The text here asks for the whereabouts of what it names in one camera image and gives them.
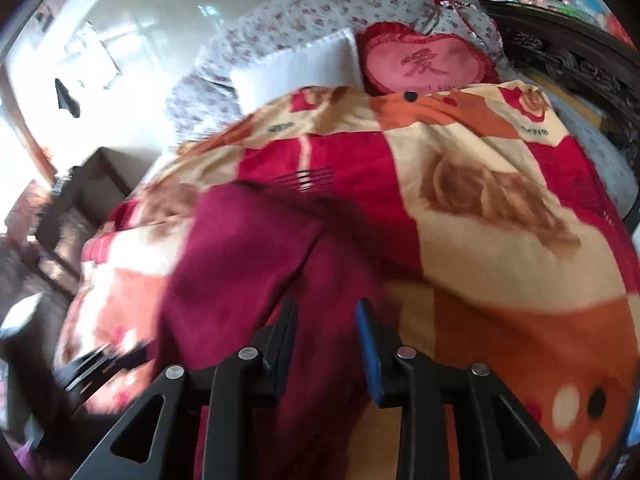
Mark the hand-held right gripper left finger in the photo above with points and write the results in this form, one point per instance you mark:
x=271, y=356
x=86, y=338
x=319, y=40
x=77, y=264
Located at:
x=280, y=355

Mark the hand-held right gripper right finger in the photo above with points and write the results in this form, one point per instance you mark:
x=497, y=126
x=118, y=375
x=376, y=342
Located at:
x=370, y=360

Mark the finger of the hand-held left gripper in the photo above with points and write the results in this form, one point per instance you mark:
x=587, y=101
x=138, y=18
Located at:
x=95, y=367

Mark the maroon fleece hoodie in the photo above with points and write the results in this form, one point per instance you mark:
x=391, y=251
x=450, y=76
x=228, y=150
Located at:
x=240, y=270

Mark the red orange printed blanket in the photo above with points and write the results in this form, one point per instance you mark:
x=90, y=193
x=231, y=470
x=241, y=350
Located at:
x=500, y=240

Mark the dark open box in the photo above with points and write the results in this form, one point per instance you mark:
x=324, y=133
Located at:
x=95, y=180

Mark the white pillow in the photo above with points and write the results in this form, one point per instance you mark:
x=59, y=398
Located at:
x=295, y=70

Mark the red heart-shaped pillow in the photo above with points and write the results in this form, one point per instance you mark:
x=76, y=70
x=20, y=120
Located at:
x=425, y=65

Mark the grey bed sheet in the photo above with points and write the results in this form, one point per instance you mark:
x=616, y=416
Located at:
x=605, y=160

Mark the floral quilt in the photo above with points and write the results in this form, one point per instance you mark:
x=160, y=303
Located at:
x=310, y=15

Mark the dark carved wooden headboard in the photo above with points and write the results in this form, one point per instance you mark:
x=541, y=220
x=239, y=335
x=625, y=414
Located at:
x=565, y=55

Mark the red plastic bag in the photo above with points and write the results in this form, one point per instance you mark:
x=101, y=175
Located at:
x=620, y=30

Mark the black wall hanging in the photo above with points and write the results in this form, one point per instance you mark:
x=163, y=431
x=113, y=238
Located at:
x=66, y=97

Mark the white wall paper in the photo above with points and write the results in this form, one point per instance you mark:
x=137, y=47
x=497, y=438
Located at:
x=95, y=55

